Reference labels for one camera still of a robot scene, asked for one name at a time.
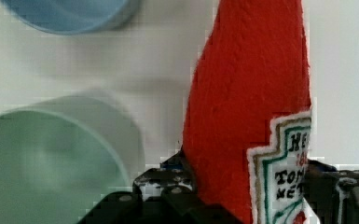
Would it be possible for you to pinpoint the red plush ketchup bottle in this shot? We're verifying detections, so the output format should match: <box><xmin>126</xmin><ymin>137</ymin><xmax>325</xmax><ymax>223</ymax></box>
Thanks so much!
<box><xmin>183</xmin><ymin>0</ymin><xmax>311</xmax><ymax>224</ymax></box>

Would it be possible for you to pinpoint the green mug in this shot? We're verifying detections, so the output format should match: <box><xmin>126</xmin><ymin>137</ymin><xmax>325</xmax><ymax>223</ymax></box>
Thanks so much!
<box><xmin>0</xmin><ymin>96</ymin><xmax>145</xmax><ymax>224</ymax></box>

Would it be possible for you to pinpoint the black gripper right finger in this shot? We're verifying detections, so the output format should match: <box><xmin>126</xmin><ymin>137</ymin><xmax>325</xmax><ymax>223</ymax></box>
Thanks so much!
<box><xmin>303</xmin><ymin>160</ymin><xmax>359</xmax><ymax>224</ymax></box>

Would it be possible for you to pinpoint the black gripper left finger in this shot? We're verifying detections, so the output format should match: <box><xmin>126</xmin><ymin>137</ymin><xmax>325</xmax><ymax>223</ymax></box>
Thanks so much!
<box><xmin>76</xmin><ymin>151</ymin><xmax>242</xmax><ymax>224</ymax></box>

